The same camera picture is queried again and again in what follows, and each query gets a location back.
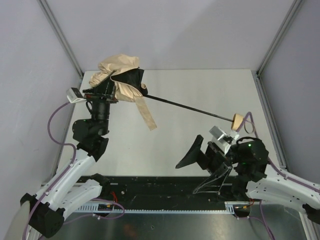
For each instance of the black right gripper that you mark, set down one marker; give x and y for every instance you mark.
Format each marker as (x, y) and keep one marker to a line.
(215, 158)

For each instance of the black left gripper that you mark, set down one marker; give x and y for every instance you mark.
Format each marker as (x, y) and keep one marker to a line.
(102, 99)

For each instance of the beige folding umbrella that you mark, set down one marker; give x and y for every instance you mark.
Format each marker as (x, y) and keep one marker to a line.
(124, 73)

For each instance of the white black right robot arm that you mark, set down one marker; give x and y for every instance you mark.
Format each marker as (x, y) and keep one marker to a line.
(240, 170)

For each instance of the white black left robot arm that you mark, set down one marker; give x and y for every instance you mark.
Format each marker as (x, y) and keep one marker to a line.
(56, 201)

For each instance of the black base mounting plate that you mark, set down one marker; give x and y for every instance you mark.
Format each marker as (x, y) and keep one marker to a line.
(167, 191)

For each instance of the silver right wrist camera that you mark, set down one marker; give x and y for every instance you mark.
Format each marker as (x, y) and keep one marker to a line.
(222, 139)

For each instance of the grey slotted cable duct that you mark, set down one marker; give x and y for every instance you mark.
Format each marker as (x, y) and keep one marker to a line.
(227, 208)

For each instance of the left aluminium corner post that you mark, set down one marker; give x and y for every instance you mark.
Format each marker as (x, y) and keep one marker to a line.
(52, 20)

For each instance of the aluminium corner post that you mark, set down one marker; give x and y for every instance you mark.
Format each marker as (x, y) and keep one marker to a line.
(52, 20)
(280, 34)

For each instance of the right aluminium corner post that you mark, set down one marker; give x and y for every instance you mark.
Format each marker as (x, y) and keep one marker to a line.
(280, 34)

